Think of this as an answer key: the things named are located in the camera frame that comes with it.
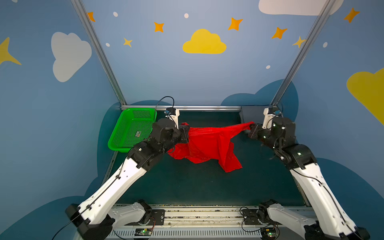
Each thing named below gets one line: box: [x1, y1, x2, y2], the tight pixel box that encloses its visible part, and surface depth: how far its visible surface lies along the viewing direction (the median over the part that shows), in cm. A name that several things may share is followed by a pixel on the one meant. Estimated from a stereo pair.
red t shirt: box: [167, 121, 255, 173], surface depth 81 cm
